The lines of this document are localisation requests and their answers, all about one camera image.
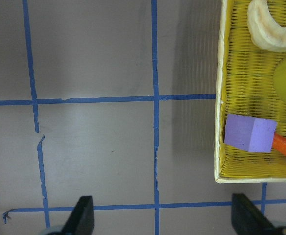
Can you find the yellow woven tray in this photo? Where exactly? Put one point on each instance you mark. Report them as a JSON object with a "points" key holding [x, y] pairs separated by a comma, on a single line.
{"points": [[244, 87]]}

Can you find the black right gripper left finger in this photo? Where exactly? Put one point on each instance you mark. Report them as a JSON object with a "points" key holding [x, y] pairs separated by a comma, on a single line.
{"points": [[81, 221]]}

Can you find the pale croissant toy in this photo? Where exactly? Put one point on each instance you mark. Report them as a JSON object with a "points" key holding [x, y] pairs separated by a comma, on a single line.
{"points": [[265, 32]]}

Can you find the purple foam block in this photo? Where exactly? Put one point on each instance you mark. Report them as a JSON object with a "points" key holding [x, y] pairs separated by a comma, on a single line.
{"points": [[251, 134]]}

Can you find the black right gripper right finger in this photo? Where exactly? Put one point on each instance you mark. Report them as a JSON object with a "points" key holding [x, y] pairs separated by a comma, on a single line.
{"points": [[247, 219]]}

